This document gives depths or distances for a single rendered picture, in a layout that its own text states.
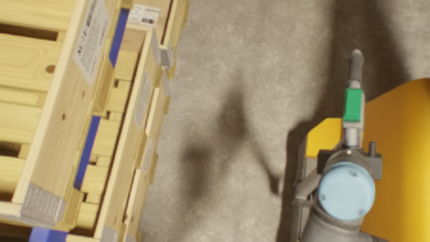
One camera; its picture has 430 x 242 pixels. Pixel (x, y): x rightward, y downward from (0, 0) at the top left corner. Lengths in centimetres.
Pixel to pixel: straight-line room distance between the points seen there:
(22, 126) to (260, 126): 159
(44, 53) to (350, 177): 85
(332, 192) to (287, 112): 181
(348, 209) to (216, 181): 168
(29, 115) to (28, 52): 18
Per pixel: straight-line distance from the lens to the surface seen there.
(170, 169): 243
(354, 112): 104
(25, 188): 92
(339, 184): 77
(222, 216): 237
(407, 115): 177
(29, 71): 124
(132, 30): 169
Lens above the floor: 235
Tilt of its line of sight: 70 degrees down
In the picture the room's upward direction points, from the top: straight up
